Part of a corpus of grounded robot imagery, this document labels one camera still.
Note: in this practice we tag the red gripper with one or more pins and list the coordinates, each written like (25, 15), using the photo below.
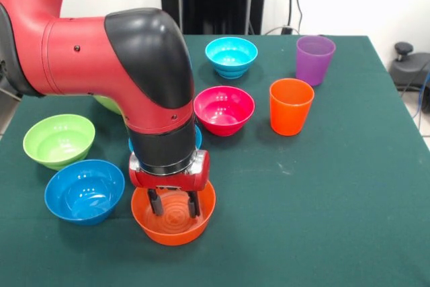
(174, 181)

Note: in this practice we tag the orange bowl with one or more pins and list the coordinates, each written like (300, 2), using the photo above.
(174, 230)

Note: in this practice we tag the wide light blue bowl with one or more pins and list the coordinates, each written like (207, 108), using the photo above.
(198, 137)

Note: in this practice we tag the small red bowl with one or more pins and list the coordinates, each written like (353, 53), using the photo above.
(223, 109)

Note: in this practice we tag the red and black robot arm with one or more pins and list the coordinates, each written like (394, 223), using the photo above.
(84, 55)

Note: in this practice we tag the dark blue bowl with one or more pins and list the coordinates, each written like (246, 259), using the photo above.
(84, 193)

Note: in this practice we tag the large green bowl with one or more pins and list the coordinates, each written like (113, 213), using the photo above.
(109, 105)

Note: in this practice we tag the dark green tablecloth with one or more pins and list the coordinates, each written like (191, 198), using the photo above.
(302, 183)

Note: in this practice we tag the small green bowl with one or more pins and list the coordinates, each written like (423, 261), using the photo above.
(57, 139)

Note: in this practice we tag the orange cup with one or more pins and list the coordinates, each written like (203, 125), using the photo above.
(290, 109)

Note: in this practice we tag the small light blue footed bowl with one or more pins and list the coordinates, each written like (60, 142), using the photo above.
(231, 56)

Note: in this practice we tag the purple cup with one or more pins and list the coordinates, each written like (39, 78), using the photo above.
(314, 63)

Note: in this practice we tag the black equipment with knob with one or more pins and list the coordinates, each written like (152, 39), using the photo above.
(408, 68)

